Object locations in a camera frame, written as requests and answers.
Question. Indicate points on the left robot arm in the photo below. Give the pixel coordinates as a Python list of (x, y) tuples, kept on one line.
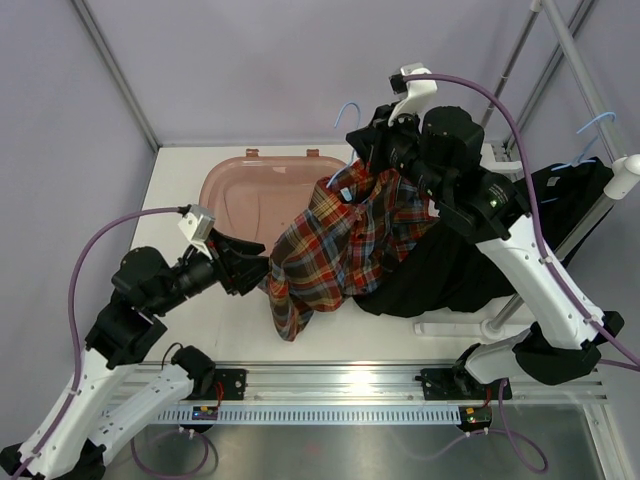
[(75, 441)]

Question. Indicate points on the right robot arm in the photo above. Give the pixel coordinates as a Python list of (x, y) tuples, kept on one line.
[(440, 154)]

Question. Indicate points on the blue hanger holding black shirt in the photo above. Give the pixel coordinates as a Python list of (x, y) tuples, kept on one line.
[(590, 145)]

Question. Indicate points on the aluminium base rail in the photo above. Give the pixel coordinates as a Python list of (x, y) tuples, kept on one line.
[(384, 383)]

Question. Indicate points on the left aluminium frame post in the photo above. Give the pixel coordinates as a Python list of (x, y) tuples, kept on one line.
[(99, 41)]

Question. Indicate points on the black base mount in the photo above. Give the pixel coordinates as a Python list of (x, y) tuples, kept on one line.
[(230, 383), (448, 384)]

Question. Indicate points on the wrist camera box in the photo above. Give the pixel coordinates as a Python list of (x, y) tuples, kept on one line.
[(196, 224), (414, 94)]

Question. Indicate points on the white slotted cable duct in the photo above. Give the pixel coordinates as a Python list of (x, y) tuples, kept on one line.
[(313, 415)]

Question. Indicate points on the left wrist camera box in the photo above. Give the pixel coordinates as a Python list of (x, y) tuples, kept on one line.
[(196, 224)]

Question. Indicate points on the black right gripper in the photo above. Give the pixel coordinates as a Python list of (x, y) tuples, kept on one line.
[(372, 140)]

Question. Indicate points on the black shirt on hanger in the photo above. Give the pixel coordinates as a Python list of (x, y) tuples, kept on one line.
[(444, 271)]

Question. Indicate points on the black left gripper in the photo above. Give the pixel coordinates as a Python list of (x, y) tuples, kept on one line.
[(237, 263)]

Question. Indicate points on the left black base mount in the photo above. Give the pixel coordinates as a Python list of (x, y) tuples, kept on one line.
[(230, 383)]

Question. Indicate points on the aluminium frame post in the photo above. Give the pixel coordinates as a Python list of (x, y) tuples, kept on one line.
[(99, 41), (577, 20)]

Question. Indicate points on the right aluminium frame post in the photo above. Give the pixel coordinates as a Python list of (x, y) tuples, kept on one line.
[(577, 20)]

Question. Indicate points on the white clothes rack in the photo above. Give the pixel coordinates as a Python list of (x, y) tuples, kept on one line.
[(625, 169)]

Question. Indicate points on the pink plastic basin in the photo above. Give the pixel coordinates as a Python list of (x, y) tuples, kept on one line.
[(256, 198)]

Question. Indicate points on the red plaid shirt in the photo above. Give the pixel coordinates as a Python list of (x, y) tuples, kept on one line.
[(357, 228)]

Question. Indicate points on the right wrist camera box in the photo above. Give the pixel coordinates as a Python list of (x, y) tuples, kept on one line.
[(414, 94)]

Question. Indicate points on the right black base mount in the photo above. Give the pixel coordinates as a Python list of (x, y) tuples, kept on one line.
[(448, 384)]

